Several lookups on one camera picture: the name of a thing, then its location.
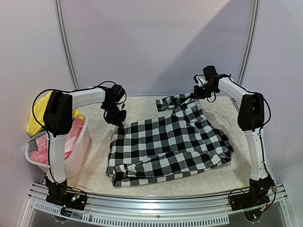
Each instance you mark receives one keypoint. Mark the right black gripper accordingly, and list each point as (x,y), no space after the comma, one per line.
(200,92)

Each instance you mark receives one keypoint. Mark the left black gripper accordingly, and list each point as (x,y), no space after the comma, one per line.
(118,121)

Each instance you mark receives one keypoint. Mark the black white plaid shirt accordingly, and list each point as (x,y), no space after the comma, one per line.
(166,148)

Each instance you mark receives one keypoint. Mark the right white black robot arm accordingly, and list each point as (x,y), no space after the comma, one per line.
(251,119)

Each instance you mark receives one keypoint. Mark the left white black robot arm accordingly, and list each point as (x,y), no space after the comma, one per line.
(57,120)

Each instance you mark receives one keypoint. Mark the white plastic laundry basket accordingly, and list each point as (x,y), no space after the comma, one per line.
(73,163)

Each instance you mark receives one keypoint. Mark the yellow shorts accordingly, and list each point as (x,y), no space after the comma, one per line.
(36,117)

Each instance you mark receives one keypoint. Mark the pink printed garment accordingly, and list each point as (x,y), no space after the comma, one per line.
(72,137)

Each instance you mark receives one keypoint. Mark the grey garment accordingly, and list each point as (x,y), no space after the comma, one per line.
(37,142)

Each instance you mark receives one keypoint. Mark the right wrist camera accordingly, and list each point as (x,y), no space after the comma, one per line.
(200,80)

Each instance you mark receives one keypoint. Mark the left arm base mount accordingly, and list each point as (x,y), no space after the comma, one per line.
(63,195)

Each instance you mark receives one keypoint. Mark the right aluminium frame post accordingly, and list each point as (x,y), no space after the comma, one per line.
(250,39)

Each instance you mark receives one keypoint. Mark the aluminium frame post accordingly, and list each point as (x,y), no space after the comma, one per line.
(250,39)
(65,44)

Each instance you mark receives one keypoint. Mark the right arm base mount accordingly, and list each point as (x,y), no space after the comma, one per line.
(248,201)

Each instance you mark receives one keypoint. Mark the left aluminium frame post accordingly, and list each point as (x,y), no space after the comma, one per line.
(65,44)

